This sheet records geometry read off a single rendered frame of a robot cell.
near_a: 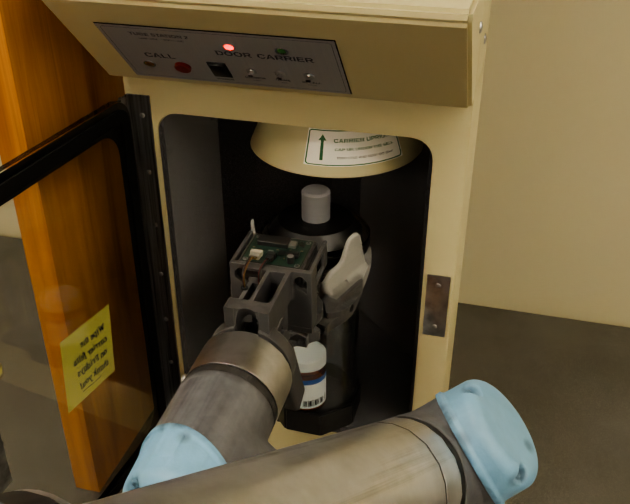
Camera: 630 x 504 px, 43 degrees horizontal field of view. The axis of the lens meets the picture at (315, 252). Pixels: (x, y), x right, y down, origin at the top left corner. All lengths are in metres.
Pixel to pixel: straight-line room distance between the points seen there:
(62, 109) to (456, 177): 0.36
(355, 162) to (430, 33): 0.22
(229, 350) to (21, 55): 0.31
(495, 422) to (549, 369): 0.66
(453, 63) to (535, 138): 0.57
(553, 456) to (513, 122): 0.45
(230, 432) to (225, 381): 0.04
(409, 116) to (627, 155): 0.53
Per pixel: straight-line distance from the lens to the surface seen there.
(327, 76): 0.64
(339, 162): 0.75
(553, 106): 1.14
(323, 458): 0.38
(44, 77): 0.76
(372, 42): 0.58
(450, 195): 0.72
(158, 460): 0.52
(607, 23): 1.11
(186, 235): 0.85
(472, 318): 1.23
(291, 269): 0.65
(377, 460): 0.41
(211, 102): 0.74
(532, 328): 1.23
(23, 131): 0.74
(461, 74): 0.61
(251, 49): 0.63
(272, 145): 0.78
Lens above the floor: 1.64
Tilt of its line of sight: 31 degrees down
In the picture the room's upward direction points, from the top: straight up
